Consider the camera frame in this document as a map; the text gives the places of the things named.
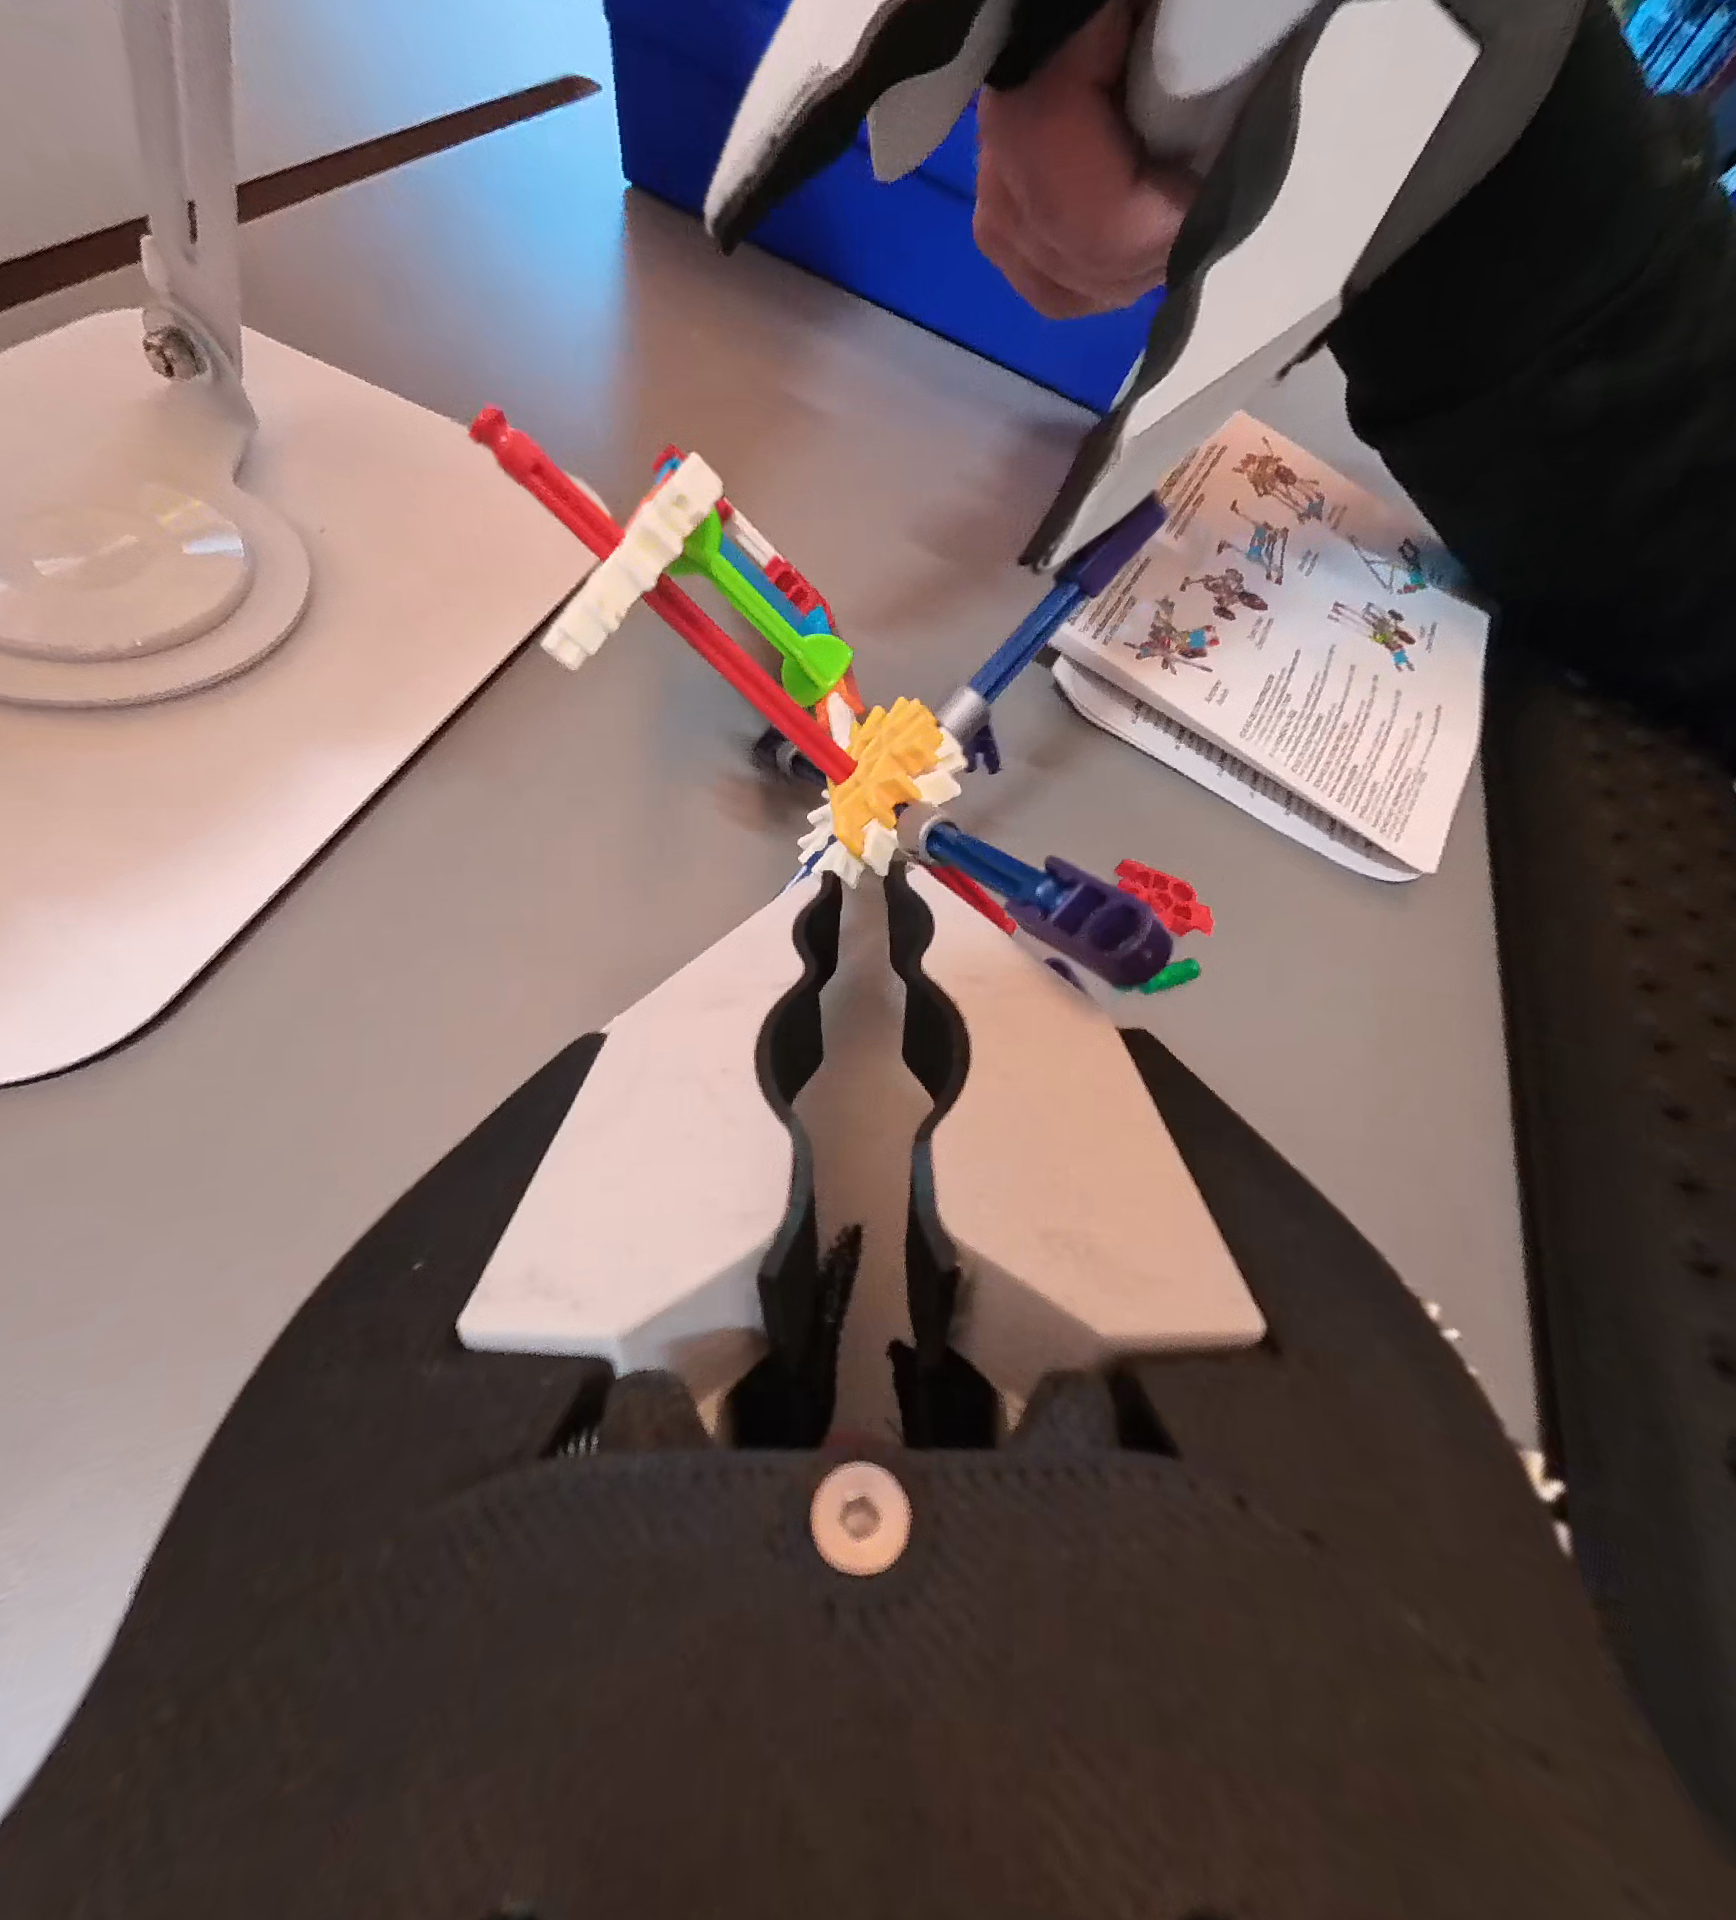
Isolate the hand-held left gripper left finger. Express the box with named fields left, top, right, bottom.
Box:
left=454, top=874, right=848, bottom=1450

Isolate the blue plastic rod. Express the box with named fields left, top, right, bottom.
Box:
left=977, top=577, right=1096, bottom=705
left=935, top=833, right=1059, bottom=910

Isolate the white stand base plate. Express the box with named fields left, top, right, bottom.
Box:
left=0, top=0, right=605, bottom=1094

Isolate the person's right hand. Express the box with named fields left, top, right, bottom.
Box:
left=970, top=0, right=1204, bottom=320

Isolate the colourful toy car frame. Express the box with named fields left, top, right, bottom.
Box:
left=471, top=404, right=1020, bottom=941

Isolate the illustrated instruction booklet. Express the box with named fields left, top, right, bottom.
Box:
left=1054, top=413, right=1493, bottom=881

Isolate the white printed paper booklet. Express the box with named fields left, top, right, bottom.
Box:
left=1054, top=661, right=1427, bottom=889

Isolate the blue plastic bin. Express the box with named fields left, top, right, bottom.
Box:
left=605, top=0, right=1171, bottom=414

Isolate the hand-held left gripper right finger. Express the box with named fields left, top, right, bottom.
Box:
left=883, top=871, right=1270, bottom=1450

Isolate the small white snowflake connector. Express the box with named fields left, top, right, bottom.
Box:
left=793, top=721, right=968, bottom=889

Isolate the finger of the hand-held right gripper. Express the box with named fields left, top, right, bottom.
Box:
left=703, top=0, right=1024, bottom=254
left=1018, top=0, right=1488, bottom=577

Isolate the red fan connector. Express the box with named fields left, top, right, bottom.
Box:
left=1114, top=859, right=1217, bottom=941

